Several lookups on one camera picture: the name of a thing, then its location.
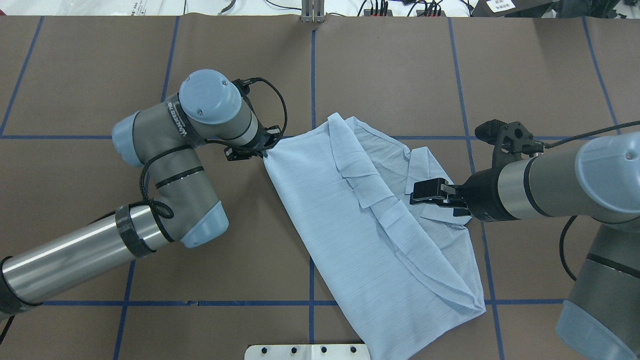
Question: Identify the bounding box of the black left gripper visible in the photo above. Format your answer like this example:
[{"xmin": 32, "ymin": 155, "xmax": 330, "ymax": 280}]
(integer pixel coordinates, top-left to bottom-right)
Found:
[{"xmin": 224, "ymin": 125, "xmax": 282, "ymax": 162}]

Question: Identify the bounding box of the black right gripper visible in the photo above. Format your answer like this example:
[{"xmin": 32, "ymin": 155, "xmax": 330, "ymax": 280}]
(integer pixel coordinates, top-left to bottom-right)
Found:
[{"xmin": 410, "ymin": 170, "xmax": 503, "ymax": 223}]

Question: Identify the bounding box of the light blue button-up shirt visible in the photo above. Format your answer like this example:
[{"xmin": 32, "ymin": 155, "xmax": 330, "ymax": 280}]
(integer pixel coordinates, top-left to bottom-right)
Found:
[{"xmin": 263, "ymin": 112, "xmax": 486, "ymax": 360}]

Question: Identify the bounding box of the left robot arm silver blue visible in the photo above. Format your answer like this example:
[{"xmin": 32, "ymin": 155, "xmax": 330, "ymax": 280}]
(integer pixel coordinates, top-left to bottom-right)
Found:
[{"xmin": 1, "ymin": 69, "xmax": 288, "ymax": 320}]

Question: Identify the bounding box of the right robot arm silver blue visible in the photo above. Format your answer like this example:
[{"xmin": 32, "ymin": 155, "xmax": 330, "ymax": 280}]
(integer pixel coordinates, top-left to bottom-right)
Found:
[{"xmin": 409, "ymin": 130, "xmax": 640, "ymax": 360}]

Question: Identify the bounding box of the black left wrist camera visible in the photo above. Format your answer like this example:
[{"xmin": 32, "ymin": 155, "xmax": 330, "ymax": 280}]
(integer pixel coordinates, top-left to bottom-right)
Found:
[{"xmin": 232, "ymin": 77, "xmax": 260, "ymax": 97}]

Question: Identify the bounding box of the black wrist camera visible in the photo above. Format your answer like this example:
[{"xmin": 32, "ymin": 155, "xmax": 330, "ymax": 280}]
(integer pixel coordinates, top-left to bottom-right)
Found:
[
  {"xmin": 232, "ymin": 77, "xmax": 260, "ymax": 97},
  {"xmin": 474, "ymin": 119, "xmax": 546, "ymax": 169}
]

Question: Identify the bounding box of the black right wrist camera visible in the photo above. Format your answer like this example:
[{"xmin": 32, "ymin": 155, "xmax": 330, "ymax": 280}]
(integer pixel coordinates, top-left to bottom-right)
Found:
[{"xmin": 474, "ymin": 119, "xmax": 546, "ymax": 169}]

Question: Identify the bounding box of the aluminium frame post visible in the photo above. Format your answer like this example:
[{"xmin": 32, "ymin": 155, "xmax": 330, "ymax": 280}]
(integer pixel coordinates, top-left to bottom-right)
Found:
[{"xmin": 301, "ymin": 0, "xmax": 327, "ymax": 23}]

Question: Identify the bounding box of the white pedestal base plate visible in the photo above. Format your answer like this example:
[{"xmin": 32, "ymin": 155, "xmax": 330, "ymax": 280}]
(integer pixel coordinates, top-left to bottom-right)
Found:
[{"xmin": 244, "ymin": 343, "xmax": 371, "ymax": 360}]

